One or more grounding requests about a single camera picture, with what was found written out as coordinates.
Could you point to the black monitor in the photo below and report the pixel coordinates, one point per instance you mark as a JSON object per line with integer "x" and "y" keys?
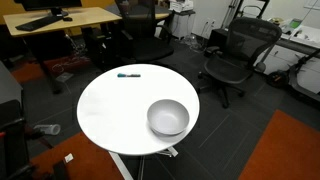
{"x": 54, "y": 6}

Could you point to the black electric scooter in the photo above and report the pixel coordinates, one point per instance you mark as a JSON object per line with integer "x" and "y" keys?
{"x": 281, "y": 78}

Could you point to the black mesh office chair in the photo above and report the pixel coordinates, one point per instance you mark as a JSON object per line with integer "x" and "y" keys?
{"x": 232, "y": 64}

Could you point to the clear plastic bottle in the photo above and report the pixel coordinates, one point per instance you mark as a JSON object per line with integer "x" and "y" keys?
{"x": 49, "y": 129}

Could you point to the white table base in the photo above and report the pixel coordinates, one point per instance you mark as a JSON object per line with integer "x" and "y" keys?
{"x": 171, "y": 152}

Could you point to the wooden desk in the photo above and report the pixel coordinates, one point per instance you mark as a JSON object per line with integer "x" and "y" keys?
{"x": 44, "y": 32}

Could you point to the black keyboard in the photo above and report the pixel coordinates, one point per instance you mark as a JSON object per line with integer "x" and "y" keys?
{"x": 39, "y": 23}

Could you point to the black computer mouse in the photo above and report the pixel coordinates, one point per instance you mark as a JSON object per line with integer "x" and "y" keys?
{"x": 67, "y": 19}

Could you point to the teal and silver marker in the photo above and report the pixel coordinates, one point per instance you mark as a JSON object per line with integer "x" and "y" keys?
{"x": 120, "y": 75}

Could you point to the grey bowl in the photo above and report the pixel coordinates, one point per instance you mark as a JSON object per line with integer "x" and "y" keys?
{"x": 168, "y": 117}

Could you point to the round white table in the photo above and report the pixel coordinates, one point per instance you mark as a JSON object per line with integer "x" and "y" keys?
{"x": 112, "y": 111}

